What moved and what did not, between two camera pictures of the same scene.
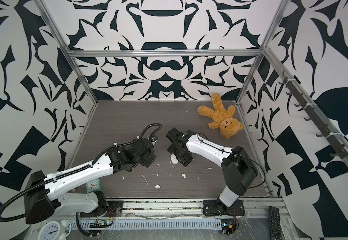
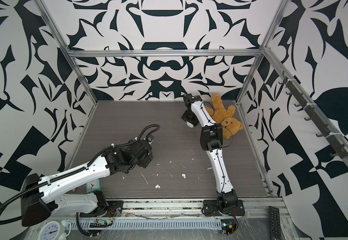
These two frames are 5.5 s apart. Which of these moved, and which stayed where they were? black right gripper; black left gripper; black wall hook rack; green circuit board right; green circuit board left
Moved: black right gripper
Stayed: green circuit board right; black wall hook rack; black left gripper; green circuit board left
